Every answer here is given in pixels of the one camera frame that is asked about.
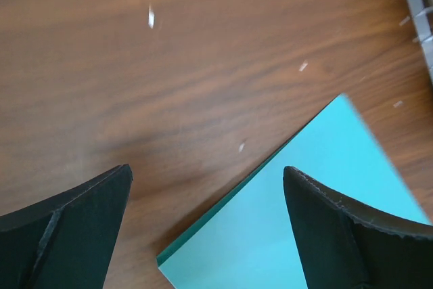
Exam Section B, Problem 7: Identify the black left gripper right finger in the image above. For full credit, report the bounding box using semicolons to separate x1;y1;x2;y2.
283;166;432;288

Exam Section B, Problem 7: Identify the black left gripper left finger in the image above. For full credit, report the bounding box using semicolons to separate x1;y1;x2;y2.
1;164;133;288

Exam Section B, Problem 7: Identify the green file folder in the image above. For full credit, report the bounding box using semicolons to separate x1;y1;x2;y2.
157;94;429;288

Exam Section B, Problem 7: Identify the grey aluminium frame rail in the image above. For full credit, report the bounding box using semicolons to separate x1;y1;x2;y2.
407;0;432;80

